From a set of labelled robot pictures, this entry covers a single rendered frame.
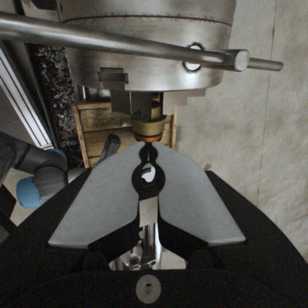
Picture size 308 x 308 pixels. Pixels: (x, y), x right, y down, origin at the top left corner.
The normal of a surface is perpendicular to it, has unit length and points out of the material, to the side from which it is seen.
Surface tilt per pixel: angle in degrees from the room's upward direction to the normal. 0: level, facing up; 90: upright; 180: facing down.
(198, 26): 7
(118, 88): 39
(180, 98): 9
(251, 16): 0
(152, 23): 18
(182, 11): 3
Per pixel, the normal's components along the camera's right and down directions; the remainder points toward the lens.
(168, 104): 0.21, 0.49
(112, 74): -0.31, 0.47
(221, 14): 0.69, 0.36
